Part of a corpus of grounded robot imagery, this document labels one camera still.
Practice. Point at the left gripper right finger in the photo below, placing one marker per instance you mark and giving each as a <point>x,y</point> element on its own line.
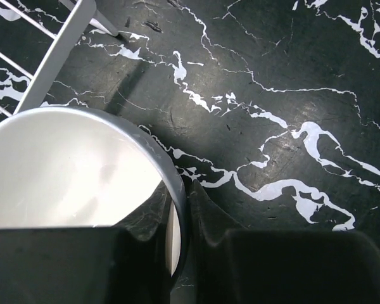
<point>238,265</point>

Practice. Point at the white wire dish rack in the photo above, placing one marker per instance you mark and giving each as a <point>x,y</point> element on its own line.
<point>82,14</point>

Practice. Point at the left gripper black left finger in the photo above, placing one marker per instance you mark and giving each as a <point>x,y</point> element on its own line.
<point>125,263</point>

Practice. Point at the white bowl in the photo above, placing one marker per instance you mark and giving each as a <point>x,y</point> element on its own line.
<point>81,167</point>

